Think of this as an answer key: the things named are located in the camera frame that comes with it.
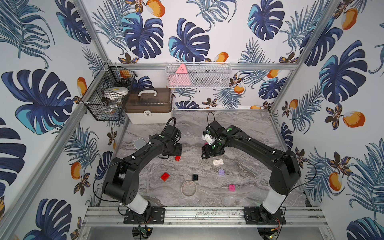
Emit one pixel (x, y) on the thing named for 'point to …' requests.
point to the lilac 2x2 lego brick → (221, 171)
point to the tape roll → (189, 188)
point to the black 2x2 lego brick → (195, 177)
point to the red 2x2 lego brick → (165, 176)
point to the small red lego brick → (177, 158)
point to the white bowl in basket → (116, 92)
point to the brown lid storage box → (148, 105)
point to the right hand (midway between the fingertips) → (206, 154)
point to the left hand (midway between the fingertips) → (176, 149)
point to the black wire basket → (104, 100)
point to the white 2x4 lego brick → (218, 162)
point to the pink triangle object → (181, 76)
